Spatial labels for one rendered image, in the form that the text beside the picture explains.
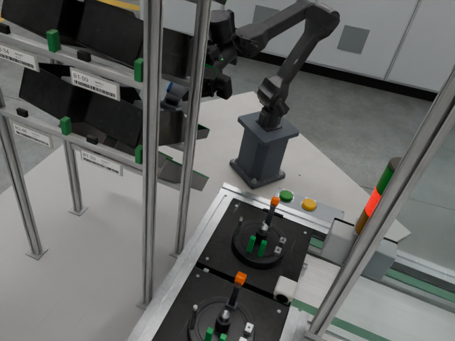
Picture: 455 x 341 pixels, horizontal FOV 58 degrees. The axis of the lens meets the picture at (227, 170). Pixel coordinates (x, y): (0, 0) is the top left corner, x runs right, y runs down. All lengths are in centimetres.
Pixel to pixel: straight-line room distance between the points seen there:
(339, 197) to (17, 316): 100
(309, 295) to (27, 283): 69
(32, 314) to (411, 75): 369
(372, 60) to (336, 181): 265
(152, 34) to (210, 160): 91
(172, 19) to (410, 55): 220
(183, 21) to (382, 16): 178
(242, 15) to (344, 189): 273
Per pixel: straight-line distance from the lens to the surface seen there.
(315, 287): 110
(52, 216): 126
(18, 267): 117
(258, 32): 107
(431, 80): 422
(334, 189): 146
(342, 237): 78
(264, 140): 124
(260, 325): 94
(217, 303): 93
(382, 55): 404
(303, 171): 149
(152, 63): 59
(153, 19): 57
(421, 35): 402
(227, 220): 110
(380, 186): 70
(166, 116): 79
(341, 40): 396
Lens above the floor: 179
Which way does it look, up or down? 41 degrees down
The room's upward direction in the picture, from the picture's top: 11 degrees clockwise
